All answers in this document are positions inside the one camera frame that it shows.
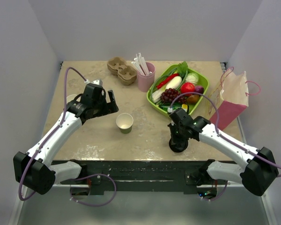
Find green plastic tray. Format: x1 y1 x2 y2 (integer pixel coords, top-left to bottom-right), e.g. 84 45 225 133
147 64 209 117

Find purple onion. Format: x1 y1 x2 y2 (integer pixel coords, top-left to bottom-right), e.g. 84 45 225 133
195 85 205 94

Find green paper coffee cup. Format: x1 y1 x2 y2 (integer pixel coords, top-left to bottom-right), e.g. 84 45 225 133
116 113 134 134

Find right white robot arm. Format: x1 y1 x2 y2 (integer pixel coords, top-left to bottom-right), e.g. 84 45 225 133
168 109 279 196

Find white wrapped straws bundle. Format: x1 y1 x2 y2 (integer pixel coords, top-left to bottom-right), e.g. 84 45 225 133
131 53 152 76

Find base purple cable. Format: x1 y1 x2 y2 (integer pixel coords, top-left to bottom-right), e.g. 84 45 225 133
200 181 228 202
69 173 117 207

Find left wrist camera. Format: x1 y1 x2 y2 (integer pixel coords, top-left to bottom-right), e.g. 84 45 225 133
91 79 103 86

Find pink straw holder cup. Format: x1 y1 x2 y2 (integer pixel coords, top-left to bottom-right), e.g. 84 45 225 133
137 62 155 92

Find pink paper gift bag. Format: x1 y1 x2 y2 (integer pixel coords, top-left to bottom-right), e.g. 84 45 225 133
206 67 261 130

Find green glass bottle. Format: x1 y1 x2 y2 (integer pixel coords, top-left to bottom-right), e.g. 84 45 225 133
159 104 190 113

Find white napa cabbage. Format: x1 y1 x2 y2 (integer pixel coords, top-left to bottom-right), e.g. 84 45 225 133
152 88 165 103

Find white radish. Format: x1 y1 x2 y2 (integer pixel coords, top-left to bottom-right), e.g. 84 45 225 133
166 76 182 90

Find green cabbage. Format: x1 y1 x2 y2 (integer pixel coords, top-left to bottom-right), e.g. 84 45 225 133
185 73 200 85

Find black coffee cup lid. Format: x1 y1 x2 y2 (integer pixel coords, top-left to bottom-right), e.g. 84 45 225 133
169 138 188 153

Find red apple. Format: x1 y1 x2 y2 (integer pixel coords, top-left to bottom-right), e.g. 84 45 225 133
180 82 195 97

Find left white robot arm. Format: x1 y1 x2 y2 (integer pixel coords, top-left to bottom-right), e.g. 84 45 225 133
13 83 118 195

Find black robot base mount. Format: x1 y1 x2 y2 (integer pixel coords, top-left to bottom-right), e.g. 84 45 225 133
52 160 228 195

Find purple grape bunch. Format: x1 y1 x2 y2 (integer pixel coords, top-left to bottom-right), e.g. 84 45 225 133
161 88 186 104

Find stack of cardboard cup carriers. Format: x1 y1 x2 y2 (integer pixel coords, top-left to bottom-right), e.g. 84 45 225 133
107 57 137 86

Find long green beans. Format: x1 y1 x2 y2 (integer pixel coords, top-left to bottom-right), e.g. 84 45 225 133
148 69 190 103

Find red chili pepper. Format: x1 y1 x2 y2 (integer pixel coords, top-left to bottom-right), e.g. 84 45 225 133
156 73 179 89

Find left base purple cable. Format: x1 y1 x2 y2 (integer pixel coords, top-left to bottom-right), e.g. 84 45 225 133
69 173 117 207

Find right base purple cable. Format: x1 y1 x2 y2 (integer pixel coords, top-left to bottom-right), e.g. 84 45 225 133
200 181 228 202

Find green leafy herb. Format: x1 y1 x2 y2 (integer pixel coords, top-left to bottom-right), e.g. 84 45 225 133
177 61 188 78

